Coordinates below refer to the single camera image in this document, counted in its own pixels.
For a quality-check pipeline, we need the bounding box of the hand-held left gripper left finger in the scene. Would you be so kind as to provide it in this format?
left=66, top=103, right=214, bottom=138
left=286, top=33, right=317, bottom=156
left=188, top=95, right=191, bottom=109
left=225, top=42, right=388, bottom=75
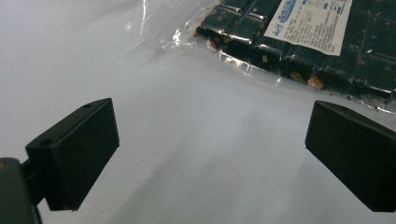
left=20, top=97, right=120, bottom=212

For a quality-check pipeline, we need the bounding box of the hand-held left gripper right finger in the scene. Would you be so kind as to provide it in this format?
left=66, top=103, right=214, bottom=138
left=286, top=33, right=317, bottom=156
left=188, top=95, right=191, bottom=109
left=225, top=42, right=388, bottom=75
left=304, top=100, right=396, bottom=214

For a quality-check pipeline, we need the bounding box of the clear plastic bag of seaweed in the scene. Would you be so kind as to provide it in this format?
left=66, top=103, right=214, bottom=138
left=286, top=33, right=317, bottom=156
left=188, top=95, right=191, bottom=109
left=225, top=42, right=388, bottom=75
left=120, top=0, right=396, bottom=115

